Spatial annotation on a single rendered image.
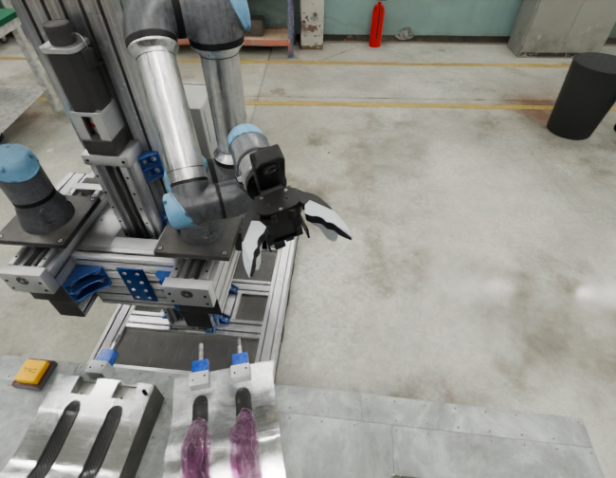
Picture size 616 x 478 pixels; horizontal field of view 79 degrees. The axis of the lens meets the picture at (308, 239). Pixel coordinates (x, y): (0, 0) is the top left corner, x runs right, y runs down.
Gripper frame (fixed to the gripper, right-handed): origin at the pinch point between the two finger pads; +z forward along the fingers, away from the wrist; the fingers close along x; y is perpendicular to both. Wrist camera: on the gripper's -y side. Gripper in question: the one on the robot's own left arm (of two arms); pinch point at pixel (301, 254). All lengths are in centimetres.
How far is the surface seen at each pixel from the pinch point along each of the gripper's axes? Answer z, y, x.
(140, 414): -12, 51, 45
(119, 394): -21, 53, 51
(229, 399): -10, 57, 25
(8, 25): -378, 45, 134
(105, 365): -31, 53, 55
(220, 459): 4, 53, 29
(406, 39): -443, 183, -287
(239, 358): -19, 57, 20
